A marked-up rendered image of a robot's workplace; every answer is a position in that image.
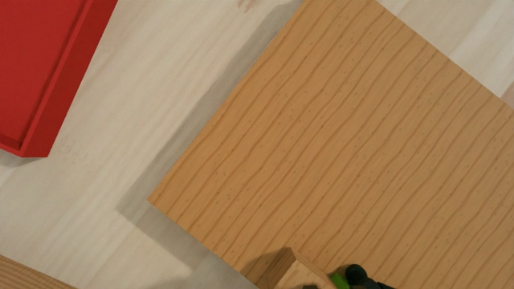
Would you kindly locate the red open tray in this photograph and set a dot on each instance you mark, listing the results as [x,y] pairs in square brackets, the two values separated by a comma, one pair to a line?
[34,41]

